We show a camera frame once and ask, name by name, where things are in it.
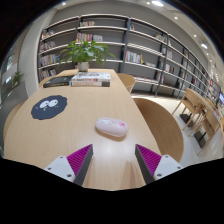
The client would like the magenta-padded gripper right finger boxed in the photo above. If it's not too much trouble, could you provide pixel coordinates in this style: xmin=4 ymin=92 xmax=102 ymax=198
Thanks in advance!
xmin=134 ymin=143 xmax=184 ymax=185

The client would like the round ceiling lights group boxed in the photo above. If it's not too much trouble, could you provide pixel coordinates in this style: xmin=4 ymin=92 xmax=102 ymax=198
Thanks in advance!
xmin=61 ymin=0 xmax=209 ymax=51

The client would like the green potted plant white pot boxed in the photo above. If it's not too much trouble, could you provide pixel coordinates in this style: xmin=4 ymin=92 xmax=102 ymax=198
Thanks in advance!
xmin=59 ymin=39 xmax=116 ymax=73

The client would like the white book with red lettering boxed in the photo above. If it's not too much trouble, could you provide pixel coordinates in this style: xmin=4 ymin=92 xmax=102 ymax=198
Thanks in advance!
xmin=70 ymin=79 xmax=111 ymax=88

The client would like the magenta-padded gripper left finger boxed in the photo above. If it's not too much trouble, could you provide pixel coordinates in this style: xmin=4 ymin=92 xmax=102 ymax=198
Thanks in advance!
xmin=43 ymin=143 xmax=94 ymax=187

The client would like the black book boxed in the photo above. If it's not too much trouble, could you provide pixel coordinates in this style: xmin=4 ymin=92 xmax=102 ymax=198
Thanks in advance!
xmin=42 ymin=76 xmax=74 ymax=89

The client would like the pink computer mouse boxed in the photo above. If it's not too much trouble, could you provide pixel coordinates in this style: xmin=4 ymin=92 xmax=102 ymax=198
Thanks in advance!
xmin=95 ymin=117 xmax=129 ymax=138

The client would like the small green background plant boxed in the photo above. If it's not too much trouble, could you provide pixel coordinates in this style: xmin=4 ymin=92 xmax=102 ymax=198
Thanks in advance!
xmin=12 ymin=70 xmax=25 ymax=88

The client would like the black mouse pad with eyes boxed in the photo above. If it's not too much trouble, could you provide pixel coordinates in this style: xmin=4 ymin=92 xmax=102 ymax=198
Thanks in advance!
xmin=30 ymin=94 xmax=68 ymax=121

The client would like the grey bookshelf unit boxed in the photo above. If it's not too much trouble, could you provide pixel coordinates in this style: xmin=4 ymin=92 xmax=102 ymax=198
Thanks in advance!
xmin=37 ymin=13 xmax=224 ymax=101

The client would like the wooden tables and chairs group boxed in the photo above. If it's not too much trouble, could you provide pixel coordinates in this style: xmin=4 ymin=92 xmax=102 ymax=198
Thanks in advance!
xmin=171 ymin=87 xmax=224 ymax=156

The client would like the white illustrated book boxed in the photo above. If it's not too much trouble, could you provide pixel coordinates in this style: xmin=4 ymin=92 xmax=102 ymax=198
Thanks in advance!
xmin=71 ymin=71 xmax=112 ymax=83

